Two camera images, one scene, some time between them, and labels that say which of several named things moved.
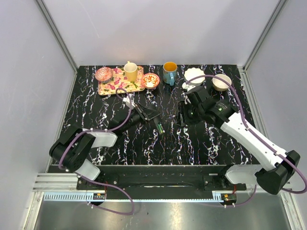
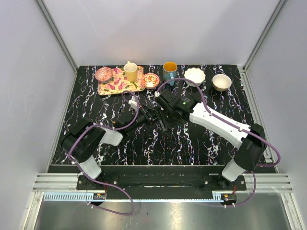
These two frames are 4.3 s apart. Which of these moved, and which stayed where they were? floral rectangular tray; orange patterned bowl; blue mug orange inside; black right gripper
Moved: black right gripper
Stayed: orange patterned bowl; blue mug orange inside; floral rectangular tray
